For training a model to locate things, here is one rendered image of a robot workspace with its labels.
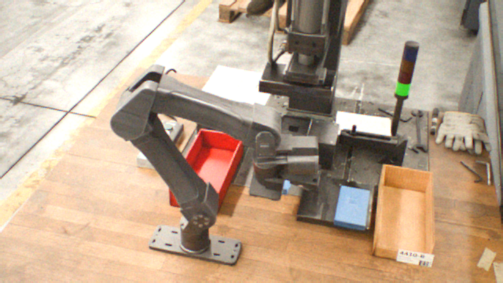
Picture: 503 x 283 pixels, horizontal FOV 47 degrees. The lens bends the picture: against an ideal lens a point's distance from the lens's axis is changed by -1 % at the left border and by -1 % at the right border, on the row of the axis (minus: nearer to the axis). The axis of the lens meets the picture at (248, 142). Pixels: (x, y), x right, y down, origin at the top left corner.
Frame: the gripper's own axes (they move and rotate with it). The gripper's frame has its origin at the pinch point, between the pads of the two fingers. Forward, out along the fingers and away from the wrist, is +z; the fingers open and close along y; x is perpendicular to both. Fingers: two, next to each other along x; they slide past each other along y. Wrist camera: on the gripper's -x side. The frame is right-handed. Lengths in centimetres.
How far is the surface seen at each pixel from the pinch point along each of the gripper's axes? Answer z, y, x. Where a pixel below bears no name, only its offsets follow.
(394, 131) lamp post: 28, 33, -27
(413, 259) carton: 4.5, -8.0, -33.4
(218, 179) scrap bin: 14.7, 4.2, 15.0
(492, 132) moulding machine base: 68, 59, -65
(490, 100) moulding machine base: 80, 78, -66
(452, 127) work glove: 31, 39, -44
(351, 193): 12.9, 6.9, -18.3
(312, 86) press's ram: 0.3, 27.2, -4.3
